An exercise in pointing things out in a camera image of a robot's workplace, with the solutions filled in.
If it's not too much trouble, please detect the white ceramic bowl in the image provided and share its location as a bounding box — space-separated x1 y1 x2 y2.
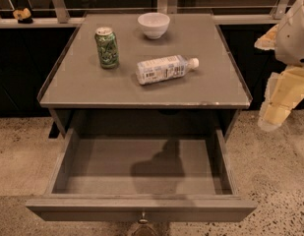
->
138 13 170 39

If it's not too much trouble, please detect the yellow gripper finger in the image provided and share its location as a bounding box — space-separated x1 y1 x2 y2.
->
254 25 278 51
258 66 304 132

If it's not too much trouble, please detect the grey cabinet with top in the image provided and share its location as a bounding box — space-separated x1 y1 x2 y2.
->
38 14 252 131

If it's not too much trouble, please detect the green soda can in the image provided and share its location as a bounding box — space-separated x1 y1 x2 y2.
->
94 27 119 69

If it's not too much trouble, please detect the yellow black object on ledge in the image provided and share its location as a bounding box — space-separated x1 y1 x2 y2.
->
13 8 33 24

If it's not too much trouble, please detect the open grey top drawer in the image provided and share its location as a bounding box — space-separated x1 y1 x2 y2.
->
26 130 257 222

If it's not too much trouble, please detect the clear plastic water bottle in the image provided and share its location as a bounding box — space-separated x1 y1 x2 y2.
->
136 55 200 86

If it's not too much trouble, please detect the metal window railing frame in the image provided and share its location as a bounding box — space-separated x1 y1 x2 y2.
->
0 0 296 28

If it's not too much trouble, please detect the metal drawer knob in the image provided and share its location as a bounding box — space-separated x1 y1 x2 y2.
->
138 212 149 224

